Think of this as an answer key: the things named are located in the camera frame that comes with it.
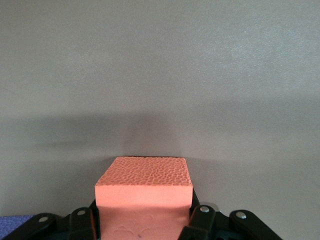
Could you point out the orange foam cube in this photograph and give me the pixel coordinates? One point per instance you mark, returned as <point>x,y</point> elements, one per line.
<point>145,180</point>

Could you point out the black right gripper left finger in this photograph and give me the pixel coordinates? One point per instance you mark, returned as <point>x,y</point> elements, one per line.
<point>80,225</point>

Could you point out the purple foam cube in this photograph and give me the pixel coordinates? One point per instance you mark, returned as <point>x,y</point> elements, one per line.
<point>12,223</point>

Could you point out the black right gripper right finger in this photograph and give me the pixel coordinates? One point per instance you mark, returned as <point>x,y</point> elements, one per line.
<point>202,225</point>

